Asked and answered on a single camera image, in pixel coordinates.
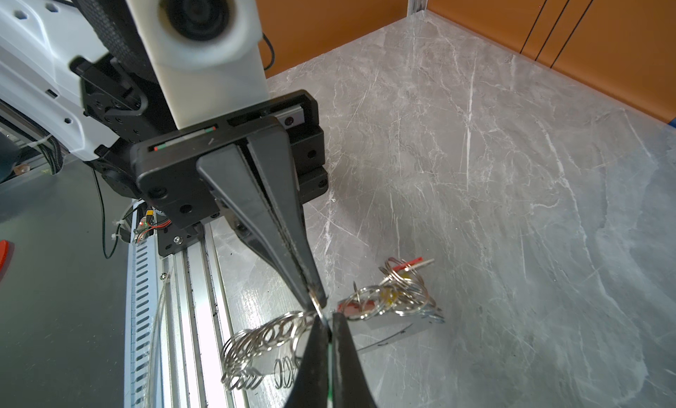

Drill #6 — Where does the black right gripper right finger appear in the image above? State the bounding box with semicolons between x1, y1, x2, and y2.
332;312;377;408

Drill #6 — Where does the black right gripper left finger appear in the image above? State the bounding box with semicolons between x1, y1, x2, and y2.
284;315;330;408

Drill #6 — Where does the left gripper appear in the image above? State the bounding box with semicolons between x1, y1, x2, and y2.
130;90;328;308

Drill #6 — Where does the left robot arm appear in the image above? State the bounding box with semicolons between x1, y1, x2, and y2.
1;0;328;309

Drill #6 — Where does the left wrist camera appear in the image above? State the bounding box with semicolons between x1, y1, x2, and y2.
125;0;269;129

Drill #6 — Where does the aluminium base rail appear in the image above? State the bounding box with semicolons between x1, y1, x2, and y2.
123;226;248;407

